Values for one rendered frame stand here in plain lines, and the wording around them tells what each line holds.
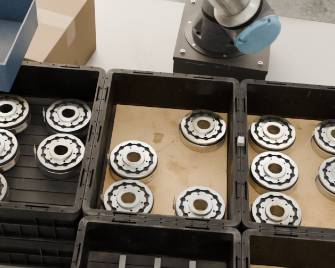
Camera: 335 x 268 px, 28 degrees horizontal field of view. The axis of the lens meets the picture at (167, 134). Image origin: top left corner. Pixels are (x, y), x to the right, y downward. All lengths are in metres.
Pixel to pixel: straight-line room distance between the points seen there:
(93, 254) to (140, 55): 0.74
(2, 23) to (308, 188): 0.73
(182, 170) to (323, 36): 0.77
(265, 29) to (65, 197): 0.59
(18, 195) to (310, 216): 0.61
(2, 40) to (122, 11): 0.71
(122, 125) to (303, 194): 0.43
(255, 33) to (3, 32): 0.56
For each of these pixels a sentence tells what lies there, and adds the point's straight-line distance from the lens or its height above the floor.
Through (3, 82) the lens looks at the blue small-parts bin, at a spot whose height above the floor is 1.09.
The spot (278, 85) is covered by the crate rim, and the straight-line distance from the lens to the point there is 1.51.
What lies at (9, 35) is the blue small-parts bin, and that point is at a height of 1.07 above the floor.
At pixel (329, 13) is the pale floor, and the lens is 3.32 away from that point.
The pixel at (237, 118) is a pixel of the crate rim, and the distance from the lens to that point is 1.43.
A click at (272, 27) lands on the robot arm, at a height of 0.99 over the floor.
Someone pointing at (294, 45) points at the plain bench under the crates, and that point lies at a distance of 1.99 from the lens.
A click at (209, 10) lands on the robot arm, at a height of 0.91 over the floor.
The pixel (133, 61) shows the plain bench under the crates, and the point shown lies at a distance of 1.87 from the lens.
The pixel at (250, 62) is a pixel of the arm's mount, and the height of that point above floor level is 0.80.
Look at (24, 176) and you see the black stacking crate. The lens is 1.45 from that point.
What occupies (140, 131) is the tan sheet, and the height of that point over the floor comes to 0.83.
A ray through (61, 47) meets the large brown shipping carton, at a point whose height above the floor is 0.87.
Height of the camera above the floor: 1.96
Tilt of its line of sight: 49 degrees down
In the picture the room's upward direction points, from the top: 4 degrees clockwise
